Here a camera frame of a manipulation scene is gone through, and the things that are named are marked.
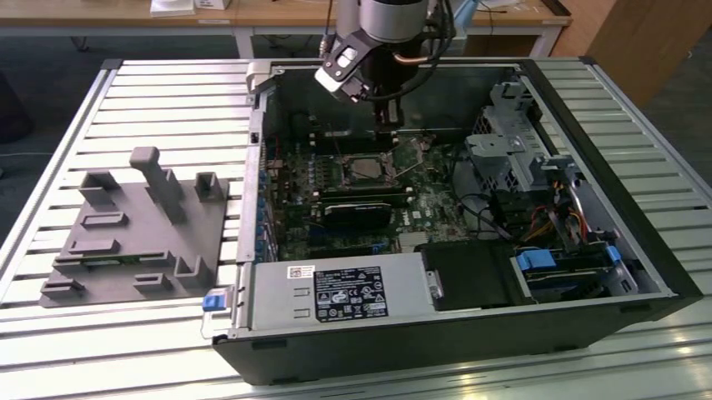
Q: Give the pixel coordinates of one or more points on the silver square CPU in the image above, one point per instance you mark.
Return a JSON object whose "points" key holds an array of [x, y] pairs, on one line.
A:
{"points": [[363, 166]]}

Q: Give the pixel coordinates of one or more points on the black plastic shroud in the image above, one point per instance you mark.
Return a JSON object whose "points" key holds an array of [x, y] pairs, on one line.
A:
{"points": [[473, 275]]}

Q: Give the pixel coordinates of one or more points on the grey metal drive cage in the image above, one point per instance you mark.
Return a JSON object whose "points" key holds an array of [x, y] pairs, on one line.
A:
{"points": [[501, 158]]}

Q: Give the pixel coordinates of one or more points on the blue plastic latch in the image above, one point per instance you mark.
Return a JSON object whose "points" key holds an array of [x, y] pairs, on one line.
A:
{"points": [[612, 254], [213, 302]]}

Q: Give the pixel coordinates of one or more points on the wooden desk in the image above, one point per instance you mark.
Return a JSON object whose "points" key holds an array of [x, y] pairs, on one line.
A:
{"points": [[111, 18]]}

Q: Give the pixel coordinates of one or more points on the black RAM stick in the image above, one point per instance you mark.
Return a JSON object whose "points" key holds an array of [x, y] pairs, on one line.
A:
{"points": [[360, 200], [360, 191]]}

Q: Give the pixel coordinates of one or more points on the black grey PC case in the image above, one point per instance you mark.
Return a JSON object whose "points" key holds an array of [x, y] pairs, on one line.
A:
{"points": [[388, 358]]}

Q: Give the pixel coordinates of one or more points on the silver power supply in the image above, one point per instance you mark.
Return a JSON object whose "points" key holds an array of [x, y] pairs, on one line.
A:
{"points": [[278, 291]]}

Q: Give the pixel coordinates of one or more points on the CPU socket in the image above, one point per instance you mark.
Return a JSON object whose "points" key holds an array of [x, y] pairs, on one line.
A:
{"points": [[342, 175]]}

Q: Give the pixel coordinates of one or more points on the grey parts rack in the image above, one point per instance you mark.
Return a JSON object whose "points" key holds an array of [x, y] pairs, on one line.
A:
{"points": [[128, 250]]}

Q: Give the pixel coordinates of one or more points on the black graphics card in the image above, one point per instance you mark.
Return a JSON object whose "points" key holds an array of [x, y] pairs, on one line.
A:
{"points": [[355, 216]]}

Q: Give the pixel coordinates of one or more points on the green RAM stick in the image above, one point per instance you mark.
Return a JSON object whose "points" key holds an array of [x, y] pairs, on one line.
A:
{"points": [[111, 261]]}

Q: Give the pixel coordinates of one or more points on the wooden cabinet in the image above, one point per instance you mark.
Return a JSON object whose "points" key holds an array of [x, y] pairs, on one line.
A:
{"points": [[640, 41]]}

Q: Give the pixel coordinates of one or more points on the green motherboard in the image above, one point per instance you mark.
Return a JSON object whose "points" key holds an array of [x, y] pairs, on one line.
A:
{"points": [[434, 208]]}

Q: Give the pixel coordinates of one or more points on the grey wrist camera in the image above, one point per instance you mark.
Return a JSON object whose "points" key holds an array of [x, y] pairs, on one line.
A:
{"points": [[339, 66]]}

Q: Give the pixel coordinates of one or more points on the white box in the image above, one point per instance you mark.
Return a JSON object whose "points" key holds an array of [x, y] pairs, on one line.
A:
{"points": [[172, 7], [213, 3]]}

